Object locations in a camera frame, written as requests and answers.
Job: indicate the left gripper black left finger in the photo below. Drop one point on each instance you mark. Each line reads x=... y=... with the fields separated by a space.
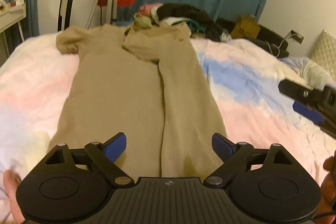
x=92 y=166

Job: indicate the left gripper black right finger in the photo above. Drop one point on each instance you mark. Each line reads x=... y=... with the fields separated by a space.
x=239 y=157

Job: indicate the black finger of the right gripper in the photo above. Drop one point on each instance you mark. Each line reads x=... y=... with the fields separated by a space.
x=325 y=123
x=320 y=100

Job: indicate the beige garment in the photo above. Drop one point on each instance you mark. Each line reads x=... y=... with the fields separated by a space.
x=149 y=85

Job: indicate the quilted cream pillow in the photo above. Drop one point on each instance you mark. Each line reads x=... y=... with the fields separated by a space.
x=323 y=52

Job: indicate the black bedside furniture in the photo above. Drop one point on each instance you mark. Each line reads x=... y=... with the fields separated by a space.
x=270 y=42

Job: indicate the pastel tie-dye duvet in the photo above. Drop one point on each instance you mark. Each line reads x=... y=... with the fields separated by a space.
x=243 y=80

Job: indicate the brown paper bag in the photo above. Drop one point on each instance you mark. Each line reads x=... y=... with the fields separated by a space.
x=246 y=27

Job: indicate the green garment in pile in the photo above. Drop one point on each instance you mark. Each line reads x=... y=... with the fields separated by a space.
x=194 y=26

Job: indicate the yellow garment in pile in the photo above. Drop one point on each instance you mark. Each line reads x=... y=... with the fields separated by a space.
x=141 y=22

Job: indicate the pink garment in pile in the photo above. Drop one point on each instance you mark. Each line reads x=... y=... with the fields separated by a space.
x=145 y=10

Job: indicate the white shelf with clutter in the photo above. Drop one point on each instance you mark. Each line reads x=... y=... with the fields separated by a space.
x=11 y=13

